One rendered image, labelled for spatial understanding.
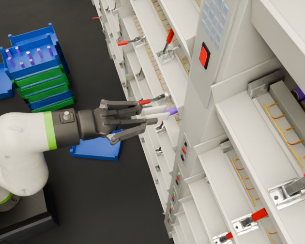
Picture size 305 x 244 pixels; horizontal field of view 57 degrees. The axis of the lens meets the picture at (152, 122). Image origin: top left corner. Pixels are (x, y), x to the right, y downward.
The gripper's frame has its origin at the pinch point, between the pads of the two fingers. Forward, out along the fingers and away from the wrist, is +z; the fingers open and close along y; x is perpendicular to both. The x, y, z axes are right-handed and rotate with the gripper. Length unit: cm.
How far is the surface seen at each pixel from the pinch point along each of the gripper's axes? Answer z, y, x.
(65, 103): -17, 88, 105
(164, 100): 7.3, 8.4, 6.4
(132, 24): 7.6, 46.3, 7.5
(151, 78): 6.7, 19.3, 8.0
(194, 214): 11.3, -23.0, 26.2
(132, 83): 14, 50, 46
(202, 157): 2.1, -19.0, -10.3
